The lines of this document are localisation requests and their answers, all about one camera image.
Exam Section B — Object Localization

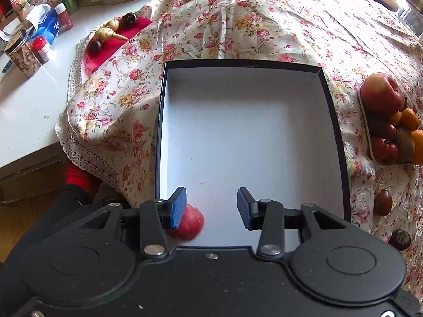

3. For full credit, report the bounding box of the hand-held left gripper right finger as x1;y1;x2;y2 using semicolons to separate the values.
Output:
237;187;348;259

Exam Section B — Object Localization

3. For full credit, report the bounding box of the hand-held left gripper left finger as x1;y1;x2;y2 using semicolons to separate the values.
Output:
79;187;187;259

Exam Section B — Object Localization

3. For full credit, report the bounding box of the black box with white inside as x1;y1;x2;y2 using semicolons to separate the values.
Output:
155;59;351;249

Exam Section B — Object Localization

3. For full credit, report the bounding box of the red sock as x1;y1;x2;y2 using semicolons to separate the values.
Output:
64;163;100;194

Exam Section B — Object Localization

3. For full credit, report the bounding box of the brown-red pointed fruit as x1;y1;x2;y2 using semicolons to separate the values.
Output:
374;188;393;217

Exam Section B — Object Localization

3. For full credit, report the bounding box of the white fruit tray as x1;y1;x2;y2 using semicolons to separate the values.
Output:
357;85;423;168

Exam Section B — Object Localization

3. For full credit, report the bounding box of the dark red tomato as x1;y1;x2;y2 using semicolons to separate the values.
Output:
371;137;399;165

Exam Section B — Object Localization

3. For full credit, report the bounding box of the dark purple passion fruit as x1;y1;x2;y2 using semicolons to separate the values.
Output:
389;229;412;251

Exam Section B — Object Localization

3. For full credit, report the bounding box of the small dark red fruit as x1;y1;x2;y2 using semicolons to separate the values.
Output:
380;124;398;140

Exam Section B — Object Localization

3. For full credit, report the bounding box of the red cloth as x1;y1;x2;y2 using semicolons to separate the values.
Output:
85;16;153;75

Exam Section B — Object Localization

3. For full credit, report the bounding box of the brown kiwi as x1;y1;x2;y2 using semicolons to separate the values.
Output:
395;127;416;163

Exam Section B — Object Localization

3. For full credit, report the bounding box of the white cabinet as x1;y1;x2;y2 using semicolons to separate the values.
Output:
0;0;167;203

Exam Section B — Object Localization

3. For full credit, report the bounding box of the large red apple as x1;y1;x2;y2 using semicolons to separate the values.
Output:
360;73;405;117

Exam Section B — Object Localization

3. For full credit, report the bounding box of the large orange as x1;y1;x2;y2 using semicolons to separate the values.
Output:
410;129;423;166

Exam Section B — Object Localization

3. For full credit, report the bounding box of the large yellow pear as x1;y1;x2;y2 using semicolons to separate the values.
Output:
94;28;129;43

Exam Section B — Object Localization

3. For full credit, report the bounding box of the floral tablecloth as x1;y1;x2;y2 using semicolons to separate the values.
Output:
56;0;423;304

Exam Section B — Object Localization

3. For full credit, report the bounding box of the orange tangerine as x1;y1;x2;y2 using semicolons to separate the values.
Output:
400;108;420;131

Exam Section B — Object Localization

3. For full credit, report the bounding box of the small red-lid bottle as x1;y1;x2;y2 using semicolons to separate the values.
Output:
30;36;53;64

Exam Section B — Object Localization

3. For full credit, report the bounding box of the patterned brown tin can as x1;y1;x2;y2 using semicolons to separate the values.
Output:
4;30;41;79

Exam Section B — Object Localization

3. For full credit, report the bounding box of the red bottle with white cap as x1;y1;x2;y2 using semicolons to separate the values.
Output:
54;3;74;31

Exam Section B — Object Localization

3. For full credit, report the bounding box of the blue tissue packet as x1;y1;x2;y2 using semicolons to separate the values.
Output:
30;7;63;45

